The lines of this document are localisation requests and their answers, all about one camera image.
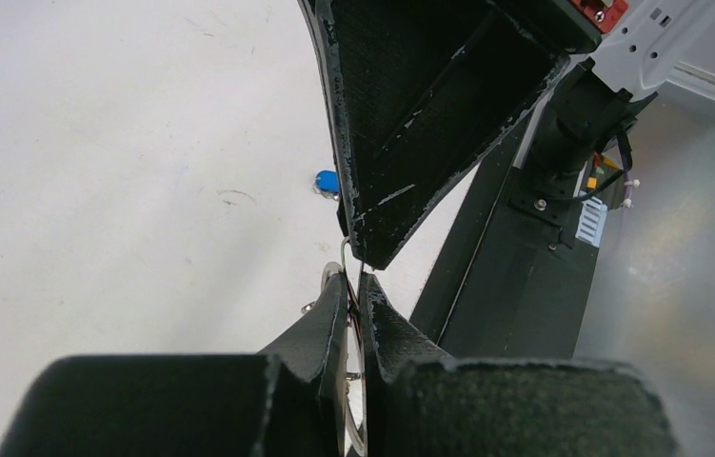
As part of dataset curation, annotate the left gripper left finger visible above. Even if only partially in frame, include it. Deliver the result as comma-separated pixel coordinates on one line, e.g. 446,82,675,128
0,285,343,456

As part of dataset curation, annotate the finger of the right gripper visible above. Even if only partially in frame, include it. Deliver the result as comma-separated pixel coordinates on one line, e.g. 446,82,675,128
299,0,603,269

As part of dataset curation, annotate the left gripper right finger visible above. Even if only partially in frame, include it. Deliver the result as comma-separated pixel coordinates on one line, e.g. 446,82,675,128
358,273,676,456

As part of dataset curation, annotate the large silver keyring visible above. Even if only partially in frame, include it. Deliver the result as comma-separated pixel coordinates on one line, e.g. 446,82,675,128
321,236,367,456

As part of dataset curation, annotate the loose blue tag key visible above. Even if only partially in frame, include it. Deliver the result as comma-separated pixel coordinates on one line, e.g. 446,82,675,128
312,170,340,201

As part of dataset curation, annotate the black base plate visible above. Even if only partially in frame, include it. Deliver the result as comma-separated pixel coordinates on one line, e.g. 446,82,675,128
410,103,598,359

